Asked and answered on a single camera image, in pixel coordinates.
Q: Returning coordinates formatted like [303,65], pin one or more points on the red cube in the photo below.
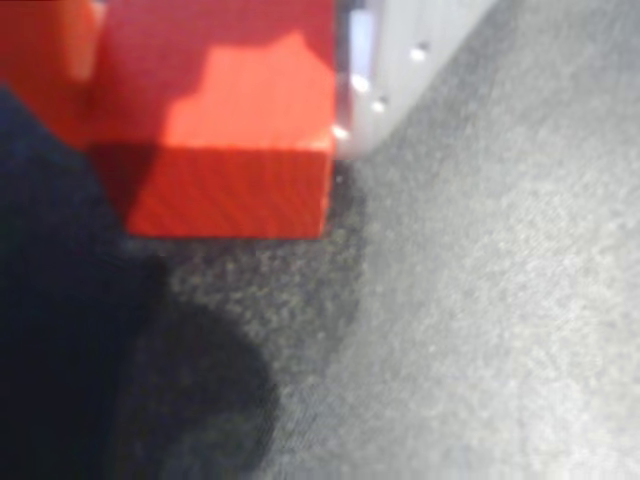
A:
[250,125]

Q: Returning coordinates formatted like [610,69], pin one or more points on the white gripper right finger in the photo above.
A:
[400,60]

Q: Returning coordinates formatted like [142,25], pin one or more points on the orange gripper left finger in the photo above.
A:
[45,45]

